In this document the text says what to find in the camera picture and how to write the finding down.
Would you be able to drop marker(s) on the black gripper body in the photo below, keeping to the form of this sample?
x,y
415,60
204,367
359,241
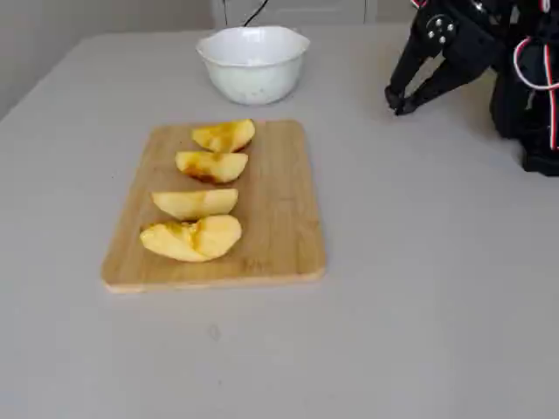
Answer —
x,y
454,47

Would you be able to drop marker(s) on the large yellow apple slice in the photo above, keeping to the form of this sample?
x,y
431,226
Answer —
x,y
209,240

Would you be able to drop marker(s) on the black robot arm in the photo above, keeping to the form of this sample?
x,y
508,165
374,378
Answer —
x,y
524,113

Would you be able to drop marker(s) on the white ceramic bowl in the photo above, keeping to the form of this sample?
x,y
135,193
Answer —
x,y
253,74

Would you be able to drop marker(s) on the wooden cutting board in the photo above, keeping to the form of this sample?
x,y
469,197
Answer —
x,y
279,196

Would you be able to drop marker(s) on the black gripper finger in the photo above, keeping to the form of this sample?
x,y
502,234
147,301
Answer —
x,y
454,74
436,30

